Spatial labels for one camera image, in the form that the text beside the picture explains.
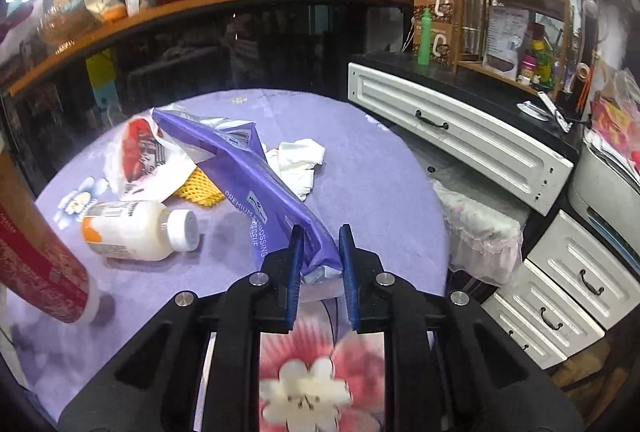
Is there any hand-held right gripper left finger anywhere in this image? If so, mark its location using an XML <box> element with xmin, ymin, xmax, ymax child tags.
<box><xmin>59</xmin><ymin>225</ymin><xmax>306</xmax><ymax>432</ymax></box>

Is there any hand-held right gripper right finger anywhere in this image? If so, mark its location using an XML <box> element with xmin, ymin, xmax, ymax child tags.
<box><xmin>338</xmin><ymin>225</ymin><xmax>586</xmax><ymax>432</ymax></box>

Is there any purple tissue package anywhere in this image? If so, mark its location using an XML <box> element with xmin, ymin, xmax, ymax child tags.
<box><xmin>151</xmin><ymin>108</ymin><xmax>346</xmax><ymax>285</ymax></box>

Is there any purple floral tablecloth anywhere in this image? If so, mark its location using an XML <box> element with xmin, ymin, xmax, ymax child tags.
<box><xmin>5</xmin><ymin>89</ymin><xmax>451</xmax><ymax>432</ymax></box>

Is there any crumpled white tissue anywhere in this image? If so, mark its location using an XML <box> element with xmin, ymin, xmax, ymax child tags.
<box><xmin>265</xmin><ymin>138</ymin><xmax>327</xmax><ymax>201</ymax></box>

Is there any yellow foam fruit net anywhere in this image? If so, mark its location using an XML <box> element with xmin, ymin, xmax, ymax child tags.
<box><xmin>172</xmin><ymin>166</ymin><xmax>227</xmax><ymax>209</ymax></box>

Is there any white cabinet drawer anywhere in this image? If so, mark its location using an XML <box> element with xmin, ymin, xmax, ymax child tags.
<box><xmin>492</xmin><ymin>261</ymin><xmax>606</xmax><ymax>369</ymax></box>
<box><xmin>480</xmin><ymin>294</ymin><xmax>553</xmax><ymax>369</ymax></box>
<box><xmin>527</xmin><ymin>210</ymin><xmax>640</xmax><ymax>331</ymax></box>

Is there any white bottle with orange label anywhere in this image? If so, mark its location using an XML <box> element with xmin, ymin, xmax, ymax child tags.
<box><xmin>81</xmin><ymin>200</ymin><xmax>200</xmax><ymax>261</ymax></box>

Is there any long white desk drawer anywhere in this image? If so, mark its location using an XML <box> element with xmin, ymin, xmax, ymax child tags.
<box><xmin>347</xmin><ymin>62</ymin><xmax>575</xmax><ymax>217</ymax></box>

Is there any red and white plastic bag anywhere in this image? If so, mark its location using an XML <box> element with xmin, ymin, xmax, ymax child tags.
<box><xmin>104</xmin><ymin>116</ymin><xmax>198</xmax><ymax>203</ymax></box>

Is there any green bottle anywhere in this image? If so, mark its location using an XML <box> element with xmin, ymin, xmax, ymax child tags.
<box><xmin>416</xmin><ymin>8</ymin><xmax>434</xmax><ymax>68</ymax></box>

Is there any red patterned paper cup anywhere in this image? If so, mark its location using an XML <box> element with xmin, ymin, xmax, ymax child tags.
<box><xmin>0</xmin><ymin>147</ymin><xmax>104</xmax><ymax>326</ymax></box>

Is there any white printer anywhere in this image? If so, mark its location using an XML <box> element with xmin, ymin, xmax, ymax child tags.
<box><xmin>566</xmin><ymin>141</ymin><xmax>640</xmax><ymax>259</ymax></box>

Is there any dark packet with white label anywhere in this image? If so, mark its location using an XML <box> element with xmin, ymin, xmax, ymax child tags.
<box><xmin>482</xmin><ymin>6</ymin><xmax>530</xmax><ymax>80</ymax></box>

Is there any wooden counter shelf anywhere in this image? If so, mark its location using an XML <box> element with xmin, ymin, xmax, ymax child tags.
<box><xmin>9</xmin><ymin>0</ymin><xmax>417</xmax><ymax>98</ymax></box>

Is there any pile of red pink packets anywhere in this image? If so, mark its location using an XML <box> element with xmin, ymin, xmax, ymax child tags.
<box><xmin>589</xmin><ymin>69</ymin><xmax>640</xmax><ymax>165</ymax></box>

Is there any woven basket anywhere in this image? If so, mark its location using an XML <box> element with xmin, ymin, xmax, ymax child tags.
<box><xmin>37</xmin><ymin>0</ymin><xmax>101</xmax><ymax>46</ymax></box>

